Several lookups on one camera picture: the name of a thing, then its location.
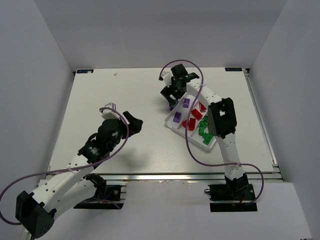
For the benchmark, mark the small red lego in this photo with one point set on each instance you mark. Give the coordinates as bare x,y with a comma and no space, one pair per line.
184,123

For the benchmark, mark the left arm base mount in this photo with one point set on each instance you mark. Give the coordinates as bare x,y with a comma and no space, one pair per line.
106,196

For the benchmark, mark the red and green lego stack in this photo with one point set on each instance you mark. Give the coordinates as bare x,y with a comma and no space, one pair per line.
192,124

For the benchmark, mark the red lego brick top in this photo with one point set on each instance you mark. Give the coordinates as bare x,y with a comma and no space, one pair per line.
196,114

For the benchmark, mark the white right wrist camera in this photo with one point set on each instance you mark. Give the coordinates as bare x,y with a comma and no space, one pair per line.
166,77

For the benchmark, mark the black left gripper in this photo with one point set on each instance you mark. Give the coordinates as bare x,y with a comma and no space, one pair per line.
126,125

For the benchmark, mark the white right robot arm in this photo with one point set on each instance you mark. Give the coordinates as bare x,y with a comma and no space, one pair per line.
221,122

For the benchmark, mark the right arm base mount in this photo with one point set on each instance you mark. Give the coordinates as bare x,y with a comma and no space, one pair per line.
234,196

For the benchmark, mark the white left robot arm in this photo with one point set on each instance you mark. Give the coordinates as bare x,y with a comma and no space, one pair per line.
37,211

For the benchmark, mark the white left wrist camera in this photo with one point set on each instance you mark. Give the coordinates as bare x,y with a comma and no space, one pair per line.
108,112

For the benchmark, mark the purple arch lego brick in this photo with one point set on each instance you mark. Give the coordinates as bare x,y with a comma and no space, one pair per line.
177,117

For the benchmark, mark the blue label corner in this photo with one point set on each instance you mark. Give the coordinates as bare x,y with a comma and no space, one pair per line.
233,69
84,71

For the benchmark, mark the blue label left corner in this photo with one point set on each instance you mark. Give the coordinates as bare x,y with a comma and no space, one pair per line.
84,71

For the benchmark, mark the blue label right corner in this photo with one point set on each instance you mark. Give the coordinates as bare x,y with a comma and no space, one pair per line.
233,69

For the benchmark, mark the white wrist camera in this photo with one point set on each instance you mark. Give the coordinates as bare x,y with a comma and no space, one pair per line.
166,77
108,112

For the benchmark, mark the aluminium table edge rail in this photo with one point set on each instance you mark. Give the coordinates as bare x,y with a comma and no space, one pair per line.
273,176

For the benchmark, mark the small green lego brick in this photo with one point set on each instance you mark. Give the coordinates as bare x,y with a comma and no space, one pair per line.
207,141

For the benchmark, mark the white three-compartment tray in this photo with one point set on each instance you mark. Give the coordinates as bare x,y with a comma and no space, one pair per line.
193,136

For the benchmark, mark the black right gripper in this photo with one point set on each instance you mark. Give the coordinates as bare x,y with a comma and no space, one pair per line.
171,92

